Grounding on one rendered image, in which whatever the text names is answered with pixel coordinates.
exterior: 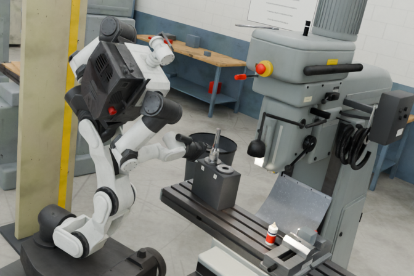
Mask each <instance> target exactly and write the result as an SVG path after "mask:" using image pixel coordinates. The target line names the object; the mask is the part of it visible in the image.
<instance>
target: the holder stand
mask: <svg viewBox="0 0 414 276"><path fill-rule="evenodd" d="M197 161H198V162H197V163H196V166H195V173H194V177H193V184H192V190H191V191H192V192H193V193H194V194H196V195H197V196H198V197H200V198H201V199H202V200H203V201H205V202H206V203H207V204H209V205H210V206H211V207H212V208H214V209H215V210H216V211H220V210H223V209H227V208H231V207H234V206H235V200H236V197H237V192H238V186H239V183H240V178H241V174H240V173H239V172H237V171H236V170H234V169H233V167H231V166H228V165H226V164H224V163H223V162H222V161H221V160H220V159H218V160H217V162H211V161H209V157H206V158H203V159H199V160H197Z"/></svg>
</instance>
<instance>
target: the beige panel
mask: <svg viewBox="0 0 414 276"><path fill-rule="evenodd" d="M86 14H87V0H22V34H21V53H20V90H19V109H18V145H17V182H16V201H15V222H14V223H11V224H7V225H3V226H0V234H1V235H2V236H3V237H4V238H5V239H6V241H7V242H8V243H9V244H10V246H11V247H13V249H14V250H15V251H16V252H17V254H18V255H19V256H20V245H21V242H24V241H25V240H28V239H30V238H32V237H33V234H34V233H36V232H39V223H38V214H39V213H40V211H41V210H42V209H43V208H44V207H46V206H47V205H51V204H55V205H58V206H60V207H62V208H64V209H66V210H67V211H69V212H71V201H72V193H73V178H74V169H75V154H76V139H77V130H78V117H77V116H76V115H75V113H74V112H73V110H72V109H71V108H70V106H69V105H68V104H67V102H66V100H65V99H64V97H65V94H66V93H67V92H68V91H69V90H70V89H71V88H73V87H75V86H78V85H80V84H79V83H78V82H77V80H76V77H75V75H74V73H73V71H72V69H71V66H70V64H69V63H68V57H69V56H70V55H72V53H74V52H75V51H76V50H82V49H84V38H85V30H86Z"/></svg>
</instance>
